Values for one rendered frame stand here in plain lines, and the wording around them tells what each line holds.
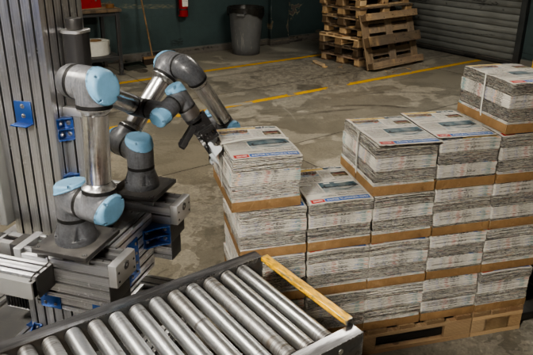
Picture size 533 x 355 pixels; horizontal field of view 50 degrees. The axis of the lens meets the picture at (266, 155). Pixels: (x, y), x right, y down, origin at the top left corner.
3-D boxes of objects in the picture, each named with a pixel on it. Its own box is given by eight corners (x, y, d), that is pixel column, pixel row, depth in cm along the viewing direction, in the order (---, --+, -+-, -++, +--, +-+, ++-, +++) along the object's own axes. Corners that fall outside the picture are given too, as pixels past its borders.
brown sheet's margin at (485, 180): (396, 158, 281) (397, 150, 279) (449, 154, 287) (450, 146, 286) (435, 189, 246) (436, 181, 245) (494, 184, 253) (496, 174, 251)
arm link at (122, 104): (34, 89, 185) (131, 121, 229) (57, 93, 180) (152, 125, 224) (43, 55, 186) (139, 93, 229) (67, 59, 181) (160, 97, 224)
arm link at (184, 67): (198, 51, 248) (247, 125, 281) (183, 48, 256) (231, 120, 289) (182, 70, 244) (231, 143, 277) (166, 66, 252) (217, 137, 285)
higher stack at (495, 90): (429, 293, 318) (461, 64, 271) (477, 286, 325) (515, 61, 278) (469, 337, 283) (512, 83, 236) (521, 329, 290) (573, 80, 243)
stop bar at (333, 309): (267, 257, 200) (268, 253, 199) (354, 322, 167) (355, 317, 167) (260, 261, 198) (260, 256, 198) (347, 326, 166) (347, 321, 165)
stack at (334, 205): (224, 324, 291) (221, 174, 261) (431, 293, 318) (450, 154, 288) (239, 378, 256) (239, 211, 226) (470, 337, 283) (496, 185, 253)
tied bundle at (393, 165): (339, 164, 274) (342, 118, 266) (395, 159, 281) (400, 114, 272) (371, 197, 240) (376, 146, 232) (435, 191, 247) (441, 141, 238)
